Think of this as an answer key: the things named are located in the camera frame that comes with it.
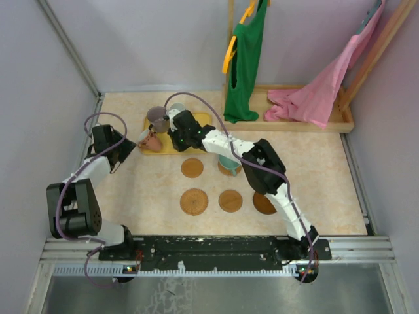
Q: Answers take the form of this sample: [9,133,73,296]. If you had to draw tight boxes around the light wooden coaster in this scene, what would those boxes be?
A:
[181,158,204,179]

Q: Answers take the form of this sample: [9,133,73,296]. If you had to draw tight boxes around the pink mug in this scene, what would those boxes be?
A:
[137,129,163,152]

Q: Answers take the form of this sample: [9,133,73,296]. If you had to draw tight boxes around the teal mug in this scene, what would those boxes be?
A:
[218,155,240,169]

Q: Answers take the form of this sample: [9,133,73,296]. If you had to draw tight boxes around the large woven rattan coaster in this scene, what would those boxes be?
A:
[179,188,209,216]

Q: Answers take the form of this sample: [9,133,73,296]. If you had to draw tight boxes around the small orange wooden coaster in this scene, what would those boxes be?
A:
[219,190,243,213]

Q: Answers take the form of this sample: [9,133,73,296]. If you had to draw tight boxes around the large brown wooden coaster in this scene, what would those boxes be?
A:
[253,192,277,215]

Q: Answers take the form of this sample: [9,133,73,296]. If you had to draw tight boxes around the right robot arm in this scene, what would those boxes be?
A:
[167,109,319,259]

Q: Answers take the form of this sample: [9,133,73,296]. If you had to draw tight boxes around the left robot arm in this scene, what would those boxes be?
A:
[46,124,136,260]

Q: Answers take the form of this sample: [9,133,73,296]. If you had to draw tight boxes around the yellow tray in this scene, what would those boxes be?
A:
[139,112,212,155]

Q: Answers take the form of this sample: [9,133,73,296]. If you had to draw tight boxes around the grey-white mug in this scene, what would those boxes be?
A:
[170,102,185,112]

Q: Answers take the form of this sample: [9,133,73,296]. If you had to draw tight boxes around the purple mug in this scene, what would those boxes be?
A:
[146,106,170,133]

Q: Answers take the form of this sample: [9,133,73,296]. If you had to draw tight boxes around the green shirt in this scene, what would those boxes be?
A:
[223,1,270,124]

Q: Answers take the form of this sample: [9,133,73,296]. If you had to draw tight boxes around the pink shirt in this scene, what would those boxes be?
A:
[263,1,386,129]

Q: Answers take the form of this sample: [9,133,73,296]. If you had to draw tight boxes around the yellow hanger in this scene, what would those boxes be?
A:
[222,1,271,74]

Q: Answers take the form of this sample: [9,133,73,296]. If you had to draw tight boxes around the wooden rack base tray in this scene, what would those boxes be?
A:
[223,84,354,133]

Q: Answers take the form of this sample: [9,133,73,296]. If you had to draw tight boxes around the grey hanger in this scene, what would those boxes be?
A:
[355,0,382,35]

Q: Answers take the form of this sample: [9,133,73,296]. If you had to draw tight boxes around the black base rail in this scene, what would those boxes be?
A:
[98,234,332,272]

